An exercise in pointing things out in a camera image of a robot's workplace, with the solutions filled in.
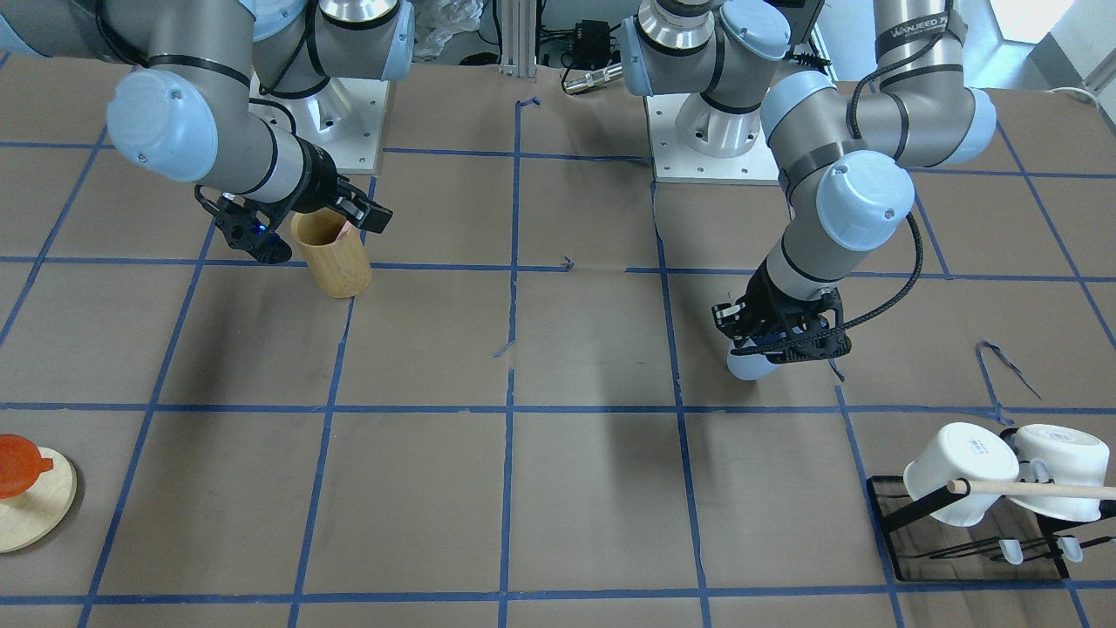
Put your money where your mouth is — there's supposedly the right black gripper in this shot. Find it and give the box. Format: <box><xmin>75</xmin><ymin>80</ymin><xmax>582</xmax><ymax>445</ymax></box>
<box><xmin>194</xmin><ymin>144</ymin><xmax>393</xmax><ymax>265</ymax></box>

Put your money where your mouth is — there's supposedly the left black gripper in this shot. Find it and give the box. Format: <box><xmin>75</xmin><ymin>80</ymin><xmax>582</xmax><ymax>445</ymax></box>
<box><xmin>712</xmin><ymin>263</ymin><xmax>852</xmax><ymax>363</ymax></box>

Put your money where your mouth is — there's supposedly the light blue plastic cup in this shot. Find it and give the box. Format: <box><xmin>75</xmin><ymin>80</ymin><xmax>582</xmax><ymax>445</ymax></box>
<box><xmin>727</xmin><ymin>352</ymin><xmax>780</xmax><ymax>381</ymax></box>

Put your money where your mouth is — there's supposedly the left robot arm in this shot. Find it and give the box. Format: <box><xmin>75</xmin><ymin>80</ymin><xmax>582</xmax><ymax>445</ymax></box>
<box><xmin>619</xmin><ymin>1</ymin><xmax>997</xmax><ymax>380</ymax></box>

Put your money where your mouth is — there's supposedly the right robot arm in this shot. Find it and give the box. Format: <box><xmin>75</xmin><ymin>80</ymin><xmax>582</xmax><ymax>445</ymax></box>
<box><xmin>3</xmin><ymin>1</ymin><xmax>415</xmax><ymax>265</ymax></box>

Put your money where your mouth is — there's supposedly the bamboo chopstick holder cup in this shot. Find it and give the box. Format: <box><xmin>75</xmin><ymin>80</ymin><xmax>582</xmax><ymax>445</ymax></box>
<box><xmin>291</xmin><ymin>209</ymin><xmax>371</xmax><ymax>298</ymax></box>

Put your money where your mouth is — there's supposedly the orange cup on stand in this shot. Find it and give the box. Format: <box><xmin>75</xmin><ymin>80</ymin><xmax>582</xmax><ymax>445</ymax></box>
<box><xmin>1</xmin><ymin>433</ymin><xmax>52</xmax><ymax>500</ymax></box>

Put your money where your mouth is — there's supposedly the wooden cup tree stand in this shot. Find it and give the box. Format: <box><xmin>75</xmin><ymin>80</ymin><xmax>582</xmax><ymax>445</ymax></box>
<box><xmin>1</xmin><ymin>447</ymin><xmax>78</xmax><ymax>553</ymax></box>

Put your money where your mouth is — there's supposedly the white mug near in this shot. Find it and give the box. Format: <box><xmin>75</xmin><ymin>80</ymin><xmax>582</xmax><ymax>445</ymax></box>
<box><xmin>903</xmin><ymin>422</ymin><xmax>1019</xmax><ymax>500</ymax></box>

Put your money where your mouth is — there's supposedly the white mug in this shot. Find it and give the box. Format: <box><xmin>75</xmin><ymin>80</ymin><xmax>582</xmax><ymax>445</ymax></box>
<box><xmin>903</xmin><ymin>422</ymin><xmax>1019</xmax><ymax>500</ymax></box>
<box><xmin>1009</xmin><ymin>424</ymin><xmax>1112</xmax><ymax>523</ymax></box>

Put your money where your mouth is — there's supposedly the black power adapter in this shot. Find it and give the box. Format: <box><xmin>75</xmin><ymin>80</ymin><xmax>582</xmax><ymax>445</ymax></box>
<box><xmin>569</xmin><ymin>20</ymin><xmax>610</xmax><ymax>68</ymax></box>

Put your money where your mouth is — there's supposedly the white mug far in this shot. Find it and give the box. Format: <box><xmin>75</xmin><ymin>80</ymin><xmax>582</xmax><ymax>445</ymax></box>
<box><xmin>1009</xmin><ymin>424</ymin><xmax>1112</xmax><ymax>523</ymax></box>

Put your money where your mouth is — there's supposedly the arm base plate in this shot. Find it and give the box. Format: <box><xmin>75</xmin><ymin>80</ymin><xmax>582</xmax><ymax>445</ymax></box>
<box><xmin>250</xmin><ymin>76</ymin><xmax>393</xmax><ymax>174</ymax></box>
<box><xmin>644</xmin><ymin>94</ymin><xmax>778</xmax><ymax>186</ymax></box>

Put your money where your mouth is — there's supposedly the aluminium frame post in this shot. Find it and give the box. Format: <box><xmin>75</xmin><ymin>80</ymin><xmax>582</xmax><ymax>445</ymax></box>
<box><xmin>492</xmin><ymin>0</ymin><xmax>541</xmax><ymax>83</ymax></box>

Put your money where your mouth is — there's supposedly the black wire mug rack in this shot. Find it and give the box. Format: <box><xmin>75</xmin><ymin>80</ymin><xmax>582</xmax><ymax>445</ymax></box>
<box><xmin>868</xmin><ymin>427</ymin><xmax>1113</xmax><ymax>582</ymax></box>

